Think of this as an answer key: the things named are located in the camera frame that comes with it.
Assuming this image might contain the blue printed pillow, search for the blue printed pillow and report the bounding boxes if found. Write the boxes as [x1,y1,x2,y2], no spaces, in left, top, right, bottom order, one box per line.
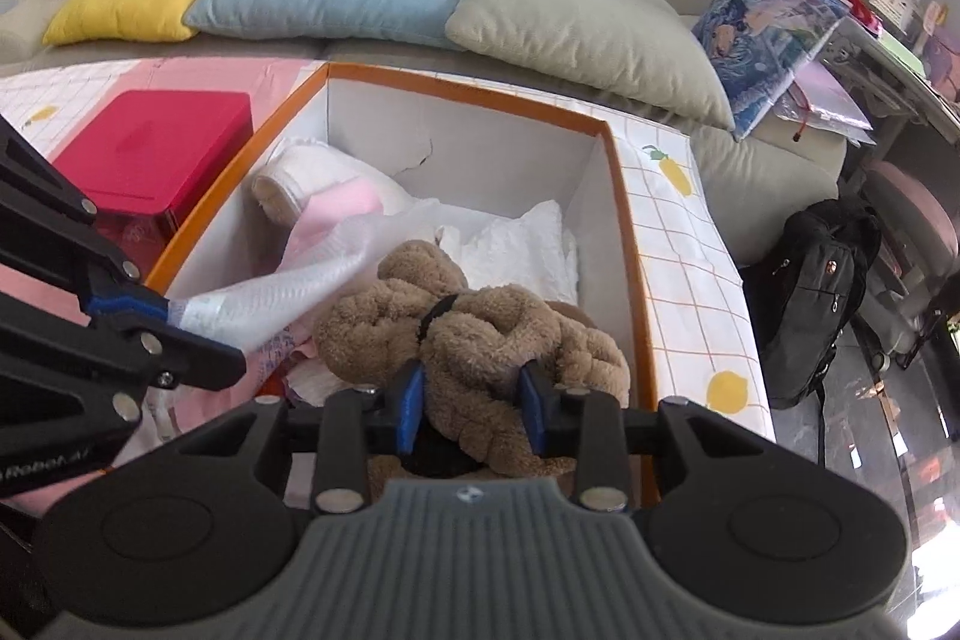
[690,0,854,144]

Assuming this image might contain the pink printed blanket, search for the pink printed blanket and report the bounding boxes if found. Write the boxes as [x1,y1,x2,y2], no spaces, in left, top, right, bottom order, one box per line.
[0,56,331,513]

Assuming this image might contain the white storage box orange trim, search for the white storage box orange trim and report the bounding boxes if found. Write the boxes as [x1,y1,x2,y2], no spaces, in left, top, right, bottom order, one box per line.
[142,61,778,515]

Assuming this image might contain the clear plastic bag white contents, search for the clear plastic bag white contents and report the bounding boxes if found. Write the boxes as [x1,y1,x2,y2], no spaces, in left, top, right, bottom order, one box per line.
[437,200,580,305]

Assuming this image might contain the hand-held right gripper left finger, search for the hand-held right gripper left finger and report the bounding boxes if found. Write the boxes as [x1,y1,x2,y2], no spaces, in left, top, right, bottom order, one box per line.
[195,361,428,513]

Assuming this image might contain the white mesh plastic bag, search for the white mesh plastic bag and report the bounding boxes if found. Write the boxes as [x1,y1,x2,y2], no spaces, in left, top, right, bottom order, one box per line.
[169,211,407,350]

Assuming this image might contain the beige pillow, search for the beige pillow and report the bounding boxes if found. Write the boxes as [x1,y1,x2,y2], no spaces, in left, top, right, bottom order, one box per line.
[445,0,737,133]

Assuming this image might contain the cluttered desk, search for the cluttered desk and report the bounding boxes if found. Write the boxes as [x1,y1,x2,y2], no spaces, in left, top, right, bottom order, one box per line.
[705,0,960,161]

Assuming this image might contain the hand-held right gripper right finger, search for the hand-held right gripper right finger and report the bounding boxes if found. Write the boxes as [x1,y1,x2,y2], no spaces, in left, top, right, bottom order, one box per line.
[517,359,751,513]

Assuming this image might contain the pink and white plush doll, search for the pink and white plush doll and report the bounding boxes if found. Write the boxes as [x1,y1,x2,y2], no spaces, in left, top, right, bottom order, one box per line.
[251,137,412,283]

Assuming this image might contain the red plastic box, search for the red plastic box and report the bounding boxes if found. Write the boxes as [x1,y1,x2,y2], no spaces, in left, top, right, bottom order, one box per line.
[51,89,253,247]

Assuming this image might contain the clear folder with papers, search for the clear folder with papers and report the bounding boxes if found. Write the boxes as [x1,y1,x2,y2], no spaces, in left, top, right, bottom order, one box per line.
[775,61,876,148]

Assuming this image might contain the black backpack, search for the black backpack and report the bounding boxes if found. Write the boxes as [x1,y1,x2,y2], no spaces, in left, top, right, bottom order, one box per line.
[741,197,884,414]

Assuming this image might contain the pale floral fabric packet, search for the pale floral fabric packet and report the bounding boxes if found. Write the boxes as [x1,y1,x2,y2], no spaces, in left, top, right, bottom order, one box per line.
[251,325,317,387]

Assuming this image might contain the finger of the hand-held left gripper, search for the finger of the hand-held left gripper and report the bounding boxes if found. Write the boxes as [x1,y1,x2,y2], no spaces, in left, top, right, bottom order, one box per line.
[79,325,248,390]
[0,116,170,321]

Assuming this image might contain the brown plush teddy bear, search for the brown plush teddy bear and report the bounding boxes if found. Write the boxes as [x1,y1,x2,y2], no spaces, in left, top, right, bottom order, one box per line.
[311,239,632,480]

